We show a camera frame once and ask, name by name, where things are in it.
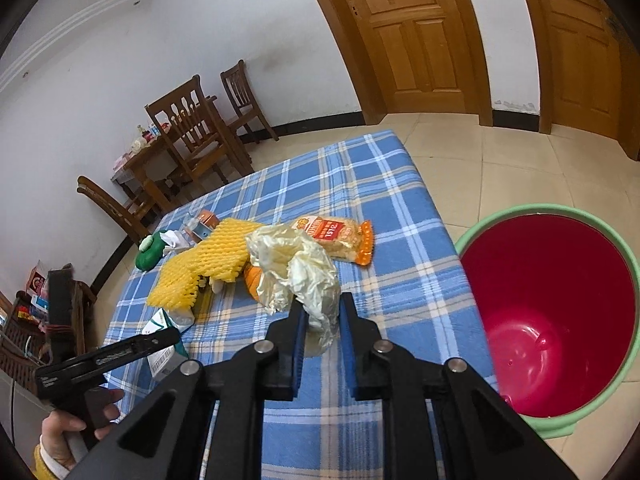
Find wooden chair near table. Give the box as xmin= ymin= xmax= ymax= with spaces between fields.
xmin=144 ymin=75 xmax=254 ymax=188

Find wooden door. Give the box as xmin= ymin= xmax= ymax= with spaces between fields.
xmin=525 ymin=0 xmax=639 ymax=160
xmin=317 ymin=0 xmax=492 ymax=126

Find red bucket with green rim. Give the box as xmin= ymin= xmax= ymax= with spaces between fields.
xmin=456 ymin=204 xmax=639 ymax=439

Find person's left hand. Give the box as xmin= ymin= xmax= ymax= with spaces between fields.
xmin=40 ymin=389 xmax=124 ymax=470

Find cream plastic bag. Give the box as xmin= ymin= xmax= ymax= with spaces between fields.
xmin=245 ymin=224 xmax=341 ymax=356

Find white green cigarette box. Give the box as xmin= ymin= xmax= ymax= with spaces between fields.
xmin=142 ymin=309 xmax=195 ymax=382

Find yellow foam fruit net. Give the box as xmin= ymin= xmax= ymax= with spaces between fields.
xmin=146 ymin=218 xmax=262 ymax=311

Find green flower-shaped box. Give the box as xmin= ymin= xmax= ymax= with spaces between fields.
xmin=134 ymin=231 xmax=166 ymax=272

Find yellow sleeve forearm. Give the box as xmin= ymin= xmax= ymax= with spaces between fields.
xmin=32 ymin=440 xmax=70 ymax=480

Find left wooden door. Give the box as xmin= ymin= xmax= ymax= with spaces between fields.
xmin=317 ymin=0 xmax=492 ymax=126

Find wooden dining table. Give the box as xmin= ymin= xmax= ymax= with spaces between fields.
xmin=111 ymin=129 xmax=179 ymax=214

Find orange snack packet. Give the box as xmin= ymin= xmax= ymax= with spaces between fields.
xmin=291 ymin=214 xmax=374 ymax=266

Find white tissue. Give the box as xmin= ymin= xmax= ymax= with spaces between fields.
xmin=160 ymin=230 xmax=192 ymax=256

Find right wooden door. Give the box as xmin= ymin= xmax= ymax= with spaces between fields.
xmin=525 ymin=0 xmax=639 ymax=160

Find wooden chair front left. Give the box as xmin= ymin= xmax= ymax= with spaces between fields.
xmin=76 ymin=176 xmax=156 ymax=244

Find items on dining table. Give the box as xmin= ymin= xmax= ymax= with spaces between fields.
xmin=113 ymin=122 xmax=170 ymax=174

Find orange paper carton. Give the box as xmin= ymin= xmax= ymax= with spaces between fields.
xmin=184 ymin=210 xmax=219 ymax=243

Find orange fruit peel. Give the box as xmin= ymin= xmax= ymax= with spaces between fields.
xmin=243 ymin=263 xmax=262 ymax=302

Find wooden chair by wall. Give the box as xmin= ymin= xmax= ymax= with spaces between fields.
xmin=220 ymin=60 xmax=279 ymax=144

